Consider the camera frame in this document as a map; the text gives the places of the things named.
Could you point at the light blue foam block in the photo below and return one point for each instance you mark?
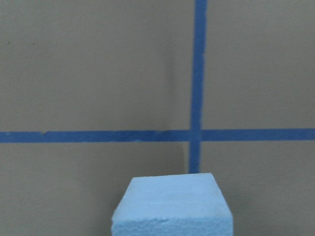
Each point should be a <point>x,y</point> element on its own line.
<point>173,205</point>

